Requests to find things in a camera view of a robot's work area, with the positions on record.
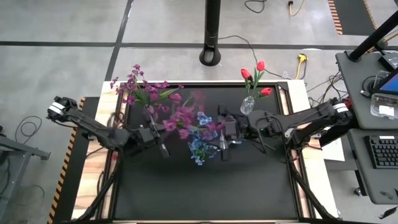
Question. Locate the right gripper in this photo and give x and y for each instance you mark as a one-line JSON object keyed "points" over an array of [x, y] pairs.
{"points": [[236, 127]]}

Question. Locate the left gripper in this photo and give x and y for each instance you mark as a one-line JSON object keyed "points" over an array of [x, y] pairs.
{"points": [[144, 135]]}

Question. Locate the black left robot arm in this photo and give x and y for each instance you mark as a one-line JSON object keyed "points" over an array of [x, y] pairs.
{"points": [[90, 127]]}

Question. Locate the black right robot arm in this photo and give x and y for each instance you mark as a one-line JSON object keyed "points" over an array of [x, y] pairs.
{"points": [[304, 121]]}

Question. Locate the clear glass vase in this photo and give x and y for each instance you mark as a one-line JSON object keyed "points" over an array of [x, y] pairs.
{"points": [[247, 105]]}

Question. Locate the black hazard-striped floor plate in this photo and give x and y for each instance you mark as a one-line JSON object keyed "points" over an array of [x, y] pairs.
{"points": [[74, 186]]}

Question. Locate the yellow power plug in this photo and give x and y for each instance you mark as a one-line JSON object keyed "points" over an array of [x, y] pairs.
{"points": [[302, 57]]}

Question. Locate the black pole stand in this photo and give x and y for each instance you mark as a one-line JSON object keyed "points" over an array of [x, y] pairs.
{"points": [[212, 31]]}

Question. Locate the white paper sheet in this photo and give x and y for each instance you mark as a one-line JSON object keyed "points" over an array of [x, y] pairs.
{"points": [[335, 152]]}

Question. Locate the grey desk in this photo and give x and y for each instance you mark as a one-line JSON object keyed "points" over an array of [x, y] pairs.
{"points": [[351, 81]]}

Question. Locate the grey metal cart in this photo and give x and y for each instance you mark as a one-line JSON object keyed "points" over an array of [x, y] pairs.
{"points": [[15, 149]]}

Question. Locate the grey keyboard shelf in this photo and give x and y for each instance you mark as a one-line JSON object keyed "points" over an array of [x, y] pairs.
{"points": [[363, 186]]}

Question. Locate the black round desk grommet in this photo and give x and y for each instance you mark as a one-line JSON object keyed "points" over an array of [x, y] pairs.
{"points": [[370, 84]]}

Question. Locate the black keyboard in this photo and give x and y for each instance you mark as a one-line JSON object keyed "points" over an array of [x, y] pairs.
{"points": [[384, 152]]}

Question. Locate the clear plastic box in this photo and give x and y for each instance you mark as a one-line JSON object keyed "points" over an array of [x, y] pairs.
{"points": [[385, 105]]}

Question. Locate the laptop with blue screen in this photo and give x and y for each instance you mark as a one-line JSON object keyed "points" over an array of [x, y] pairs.
{"points": [[390, 85]]}

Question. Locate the black striped-edge floor mat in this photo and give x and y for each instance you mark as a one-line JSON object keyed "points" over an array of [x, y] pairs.
{"points": [[354, 15]]}

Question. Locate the black diagonal pole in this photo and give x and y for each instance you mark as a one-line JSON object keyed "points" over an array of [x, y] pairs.
{"points": [[373, 35]]}

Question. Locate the black electronic box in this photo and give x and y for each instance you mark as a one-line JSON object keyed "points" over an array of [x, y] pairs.
{"points": [[388, 60]]}

